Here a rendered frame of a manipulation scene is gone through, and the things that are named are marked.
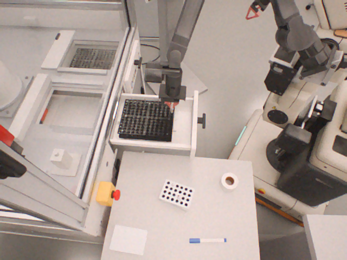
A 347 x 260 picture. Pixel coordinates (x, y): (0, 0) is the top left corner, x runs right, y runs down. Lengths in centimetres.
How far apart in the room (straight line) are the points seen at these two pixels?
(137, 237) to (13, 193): 55
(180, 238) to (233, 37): 240
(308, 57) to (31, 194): 84
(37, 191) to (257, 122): 155
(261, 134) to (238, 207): 86
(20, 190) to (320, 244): 99
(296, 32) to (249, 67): 179
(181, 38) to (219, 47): 199
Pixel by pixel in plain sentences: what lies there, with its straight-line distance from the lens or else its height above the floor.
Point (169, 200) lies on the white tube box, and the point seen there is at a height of 80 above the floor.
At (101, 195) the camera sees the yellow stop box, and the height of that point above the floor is 91.
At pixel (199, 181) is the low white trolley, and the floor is 76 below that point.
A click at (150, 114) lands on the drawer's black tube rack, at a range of 98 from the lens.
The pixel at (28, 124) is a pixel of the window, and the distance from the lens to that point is 52.
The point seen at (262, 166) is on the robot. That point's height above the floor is 28.
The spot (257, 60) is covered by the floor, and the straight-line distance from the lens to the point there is 269.
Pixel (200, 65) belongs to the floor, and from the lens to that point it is 249.
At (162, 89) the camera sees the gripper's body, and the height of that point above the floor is 104.
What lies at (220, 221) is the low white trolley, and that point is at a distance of 98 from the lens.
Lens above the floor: 171
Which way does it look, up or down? 59 degrees down
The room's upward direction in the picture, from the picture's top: 1 degrees counter-clockwise
